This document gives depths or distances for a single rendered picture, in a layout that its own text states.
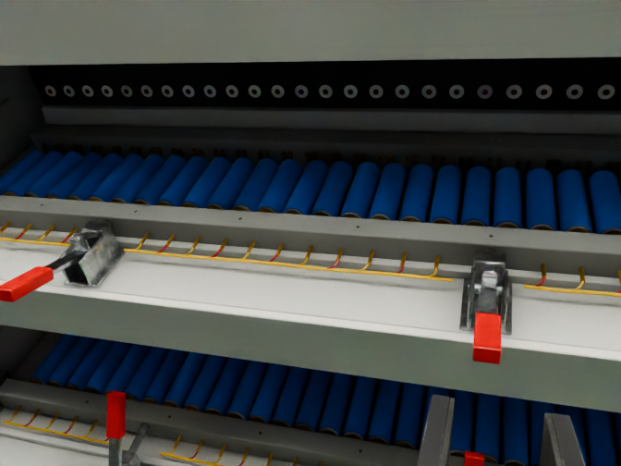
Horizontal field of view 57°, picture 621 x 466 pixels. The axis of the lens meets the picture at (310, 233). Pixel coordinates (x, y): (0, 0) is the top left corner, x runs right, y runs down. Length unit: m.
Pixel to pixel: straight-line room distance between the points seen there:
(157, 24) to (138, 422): 0.33
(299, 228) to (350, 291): 0.05
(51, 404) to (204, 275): 0.24
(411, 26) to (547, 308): 0.17
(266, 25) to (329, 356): 0.20
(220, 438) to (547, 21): 0.38
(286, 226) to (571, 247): 0.17
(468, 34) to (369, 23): 0.05
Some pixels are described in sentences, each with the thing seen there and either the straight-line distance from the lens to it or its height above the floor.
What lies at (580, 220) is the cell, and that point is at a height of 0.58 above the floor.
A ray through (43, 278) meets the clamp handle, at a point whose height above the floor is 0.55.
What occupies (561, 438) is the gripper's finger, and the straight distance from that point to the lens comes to 0.19.
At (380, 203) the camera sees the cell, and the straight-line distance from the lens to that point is 0.40.
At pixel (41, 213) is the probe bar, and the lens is 0.48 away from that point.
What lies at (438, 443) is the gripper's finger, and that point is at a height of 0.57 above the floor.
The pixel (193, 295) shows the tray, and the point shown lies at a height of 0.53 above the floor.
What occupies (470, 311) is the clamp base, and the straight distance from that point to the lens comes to 0.33.
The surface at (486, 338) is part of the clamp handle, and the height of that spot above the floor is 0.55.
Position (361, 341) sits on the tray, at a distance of 0.35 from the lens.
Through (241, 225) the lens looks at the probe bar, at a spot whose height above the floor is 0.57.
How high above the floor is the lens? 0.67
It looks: 17 degrees down
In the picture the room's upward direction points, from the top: 1 degrees counter-clockwise
